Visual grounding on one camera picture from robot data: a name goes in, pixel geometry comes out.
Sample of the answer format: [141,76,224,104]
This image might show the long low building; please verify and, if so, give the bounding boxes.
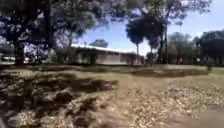
[65,43,146,66]

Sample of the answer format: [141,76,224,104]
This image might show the palm tree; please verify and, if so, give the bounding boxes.
[125,15,149,58]

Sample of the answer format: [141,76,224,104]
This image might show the tall tree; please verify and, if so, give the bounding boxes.
[146,0,213,65]

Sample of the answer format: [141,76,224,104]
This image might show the large tree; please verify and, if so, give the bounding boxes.
[0,0,111,67]

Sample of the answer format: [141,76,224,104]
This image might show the row of trees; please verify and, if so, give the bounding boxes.
[166,29,224,66]

